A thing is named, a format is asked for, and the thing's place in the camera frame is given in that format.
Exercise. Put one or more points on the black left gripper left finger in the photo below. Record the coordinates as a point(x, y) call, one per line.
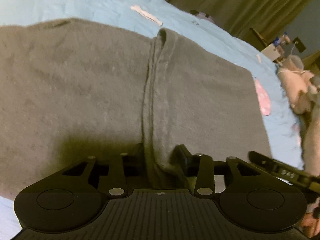
point(134, 166)

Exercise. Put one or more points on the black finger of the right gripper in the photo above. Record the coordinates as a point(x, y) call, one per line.
point(283, 171)

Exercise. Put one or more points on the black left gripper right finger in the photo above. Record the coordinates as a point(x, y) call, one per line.
point(189, 163)

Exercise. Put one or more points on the grey knit pants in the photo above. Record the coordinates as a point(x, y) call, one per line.
point(74, 88)

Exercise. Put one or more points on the beige plush toy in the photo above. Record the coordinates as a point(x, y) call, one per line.
point(295, 80)

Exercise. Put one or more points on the cluttered side table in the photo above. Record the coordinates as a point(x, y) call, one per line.
point(275, 50)

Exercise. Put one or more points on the light blue mushroom bedsheet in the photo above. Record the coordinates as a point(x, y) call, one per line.
point(155, 17)

